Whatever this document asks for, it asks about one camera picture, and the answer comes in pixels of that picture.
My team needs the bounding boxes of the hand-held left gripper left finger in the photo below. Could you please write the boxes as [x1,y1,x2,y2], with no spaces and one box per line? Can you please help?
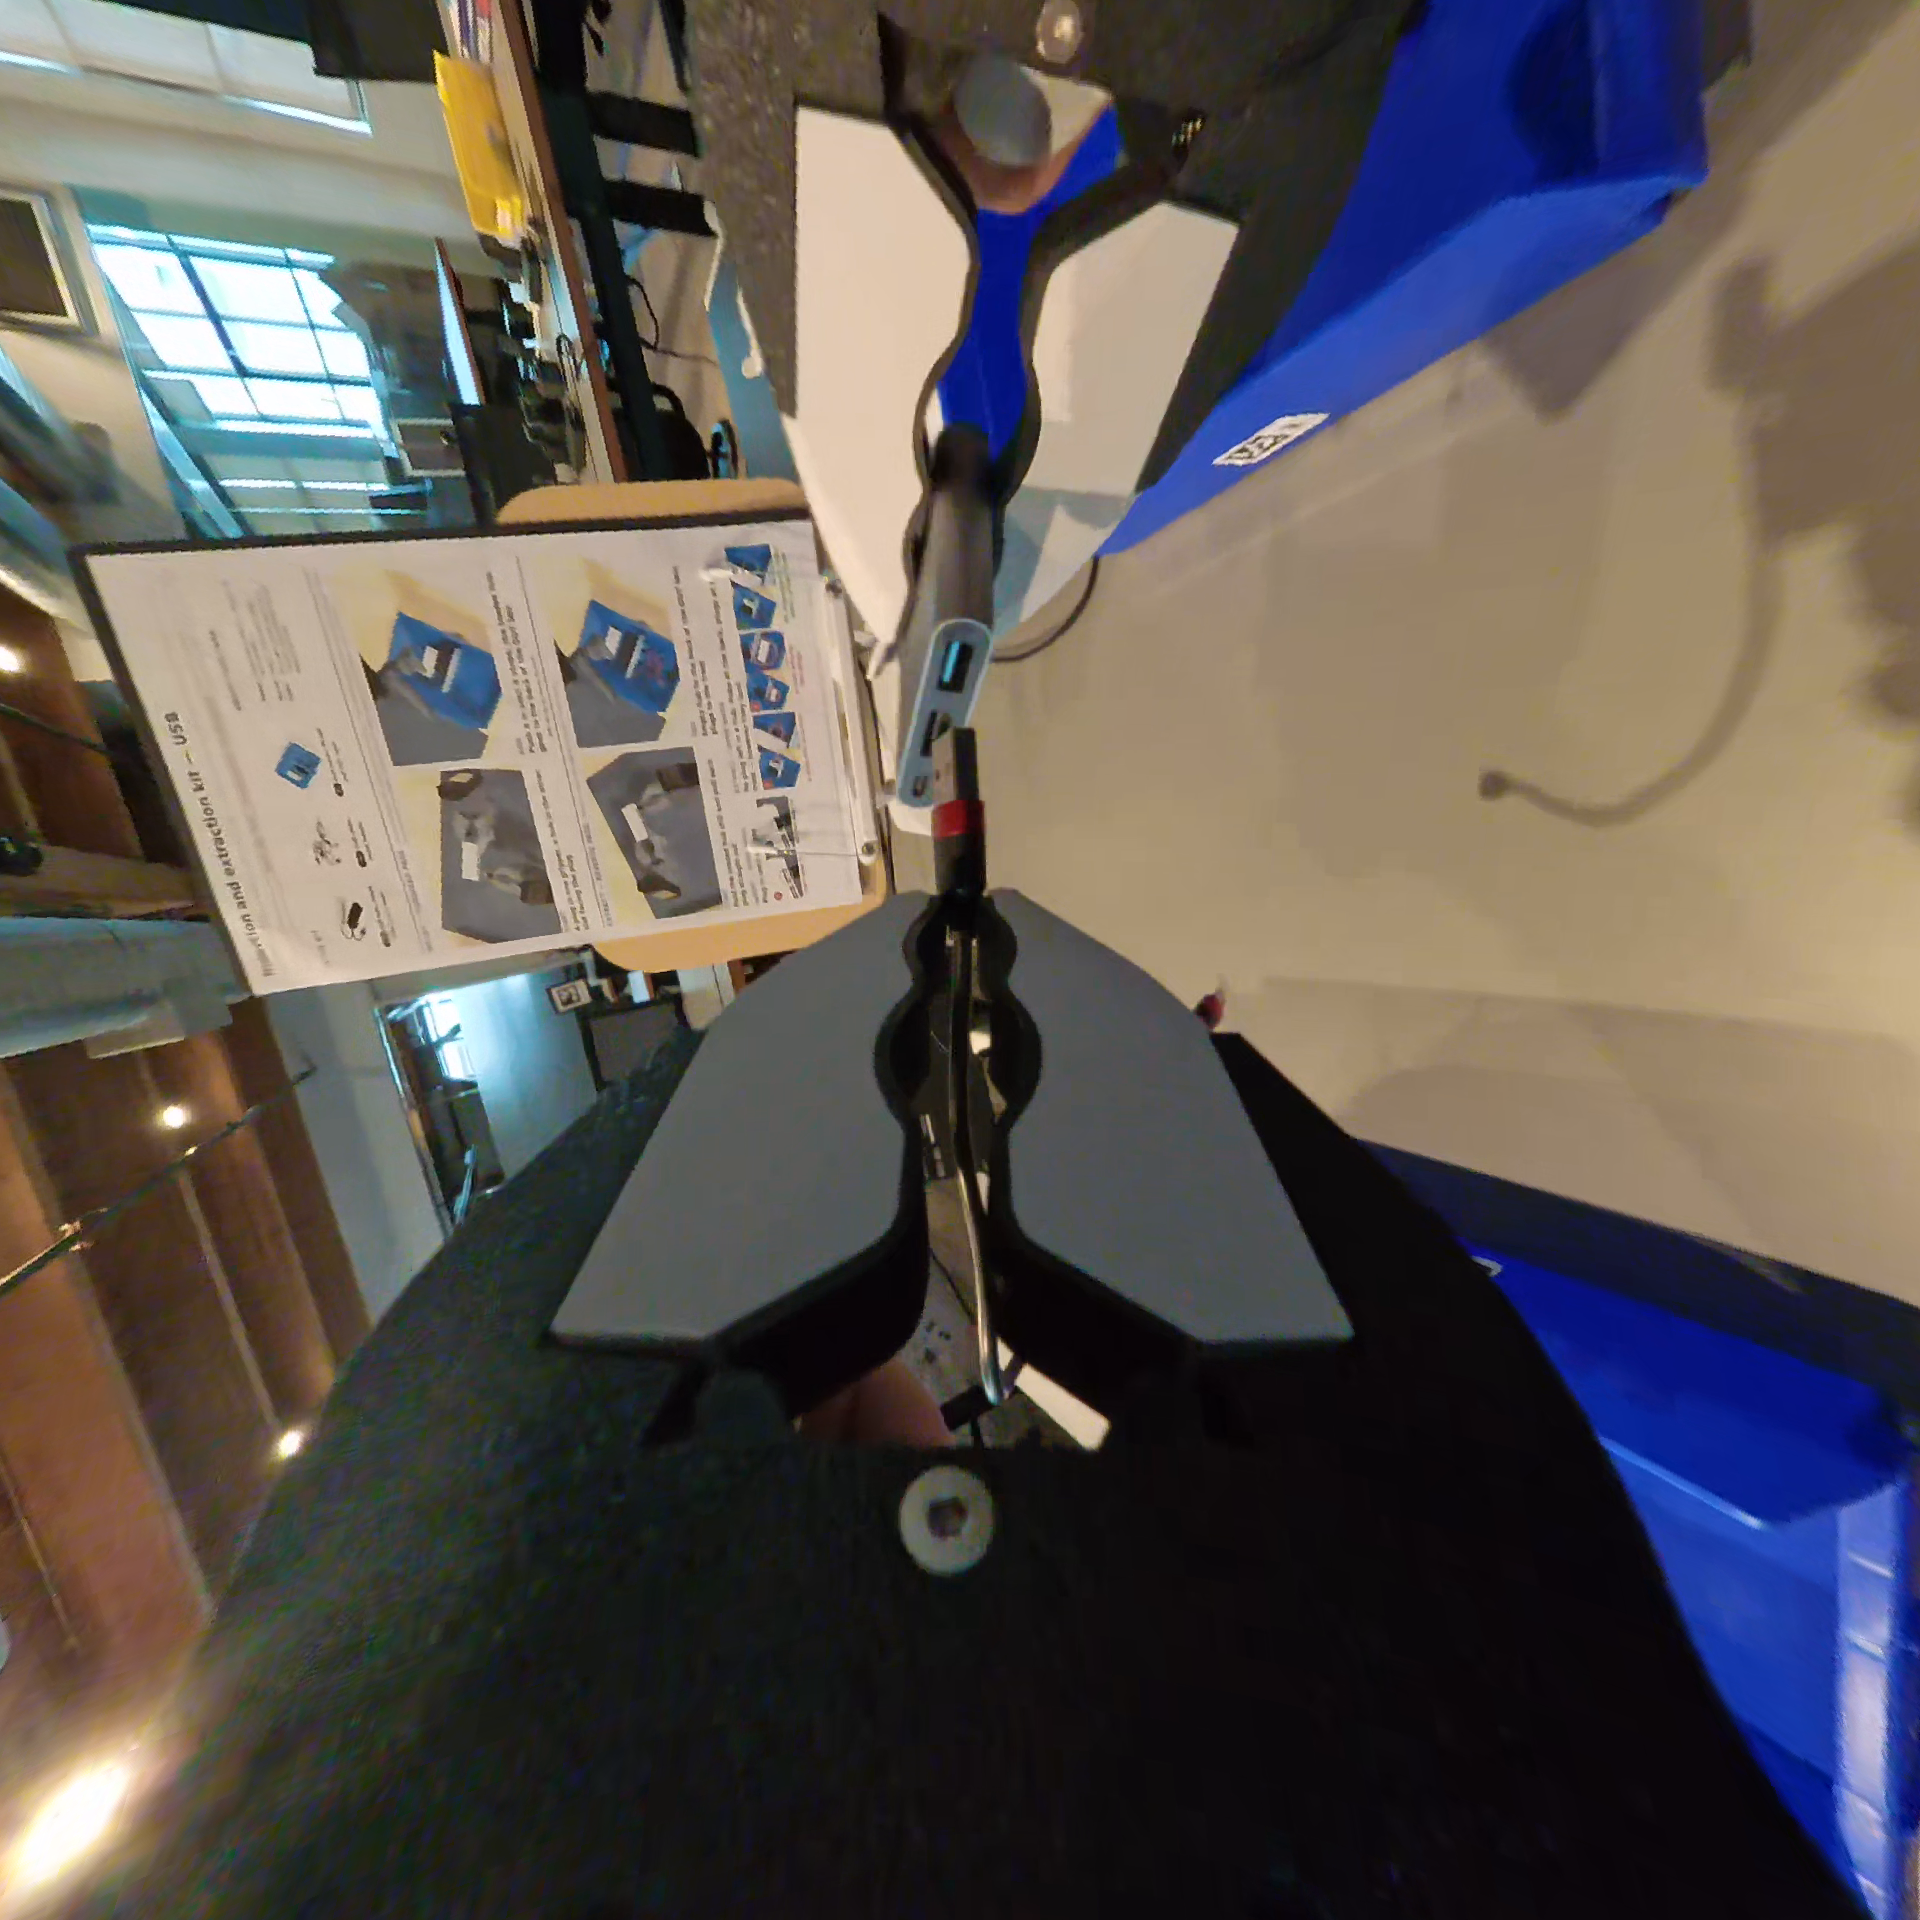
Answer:
[553,887,933,1365]

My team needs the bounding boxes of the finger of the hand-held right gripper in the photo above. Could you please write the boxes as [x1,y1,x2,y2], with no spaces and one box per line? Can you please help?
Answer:
[990,203,1250,644]
[792,107,984,639]

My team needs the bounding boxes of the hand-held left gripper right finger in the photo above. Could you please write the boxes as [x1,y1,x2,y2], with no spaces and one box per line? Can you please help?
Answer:
[980,887,1361,1362]

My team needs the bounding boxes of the blue plastic bin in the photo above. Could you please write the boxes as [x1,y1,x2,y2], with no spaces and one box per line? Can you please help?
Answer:
[1374,1143,1920,1920]
[933,0,1713,561]

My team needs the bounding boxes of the grey usb hub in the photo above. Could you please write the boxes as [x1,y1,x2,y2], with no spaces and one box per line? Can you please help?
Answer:
[895,426,1001,846]

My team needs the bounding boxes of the black usb cable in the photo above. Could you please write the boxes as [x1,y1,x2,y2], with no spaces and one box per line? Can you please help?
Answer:
[907,725,1232,1417]

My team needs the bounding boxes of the person's left hand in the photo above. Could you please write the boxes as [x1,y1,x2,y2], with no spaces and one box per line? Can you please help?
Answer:
[795,1357,958,1449]

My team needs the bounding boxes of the black computer monitor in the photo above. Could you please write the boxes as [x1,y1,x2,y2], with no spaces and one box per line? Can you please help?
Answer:
[578,997,695,1082]

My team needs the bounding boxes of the long office desk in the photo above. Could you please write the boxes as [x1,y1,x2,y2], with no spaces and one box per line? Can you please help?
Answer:
[496,0,633,488]

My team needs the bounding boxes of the wooden display board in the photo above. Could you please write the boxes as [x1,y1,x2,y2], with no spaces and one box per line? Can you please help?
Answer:
[491,479,888,974]

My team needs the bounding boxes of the yellow plastic bin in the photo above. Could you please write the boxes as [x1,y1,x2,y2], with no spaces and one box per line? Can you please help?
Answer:
[433,48,523,242]

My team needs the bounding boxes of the white board stand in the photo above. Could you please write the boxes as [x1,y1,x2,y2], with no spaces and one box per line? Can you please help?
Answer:
[816,561,902,900]

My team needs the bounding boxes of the printed instruction sheet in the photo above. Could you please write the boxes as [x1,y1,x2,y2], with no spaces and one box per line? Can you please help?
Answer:
[71,515,888,997]

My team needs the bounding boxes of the high grid window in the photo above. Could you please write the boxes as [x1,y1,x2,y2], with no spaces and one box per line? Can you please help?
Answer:
[85,225,393,497]

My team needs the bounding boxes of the thin black rail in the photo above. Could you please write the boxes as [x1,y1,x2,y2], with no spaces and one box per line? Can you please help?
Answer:
[0,1063,321,1300]

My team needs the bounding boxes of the silver air duct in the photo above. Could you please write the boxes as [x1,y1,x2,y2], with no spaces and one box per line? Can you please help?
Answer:
[0,915,255,1057]

